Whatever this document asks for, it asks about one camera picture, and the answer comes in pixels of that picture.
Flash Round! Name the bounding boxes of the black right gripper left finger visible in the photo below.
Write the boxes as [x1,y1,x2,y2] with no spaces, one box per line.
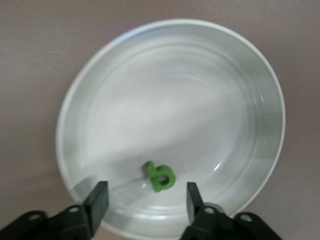
[0,180,110,240]

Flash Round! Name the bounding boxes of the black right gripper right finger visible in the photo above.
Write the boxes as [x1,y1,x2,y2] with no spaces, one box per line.
[179,181,282,240]

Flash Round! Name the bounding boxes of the green foam letter g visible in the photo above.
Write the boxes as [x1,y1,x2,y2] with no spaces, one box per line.
[143,160,175,193]

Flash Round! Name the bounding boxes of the light beige ceramic plate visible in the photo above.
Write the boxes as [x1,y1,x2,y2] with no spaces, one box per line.
[56,19,286,238]

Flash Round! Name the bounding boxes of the brown paper table cover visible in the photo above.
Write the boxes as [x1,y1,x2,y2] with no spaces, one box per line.
[0,0,320,240]

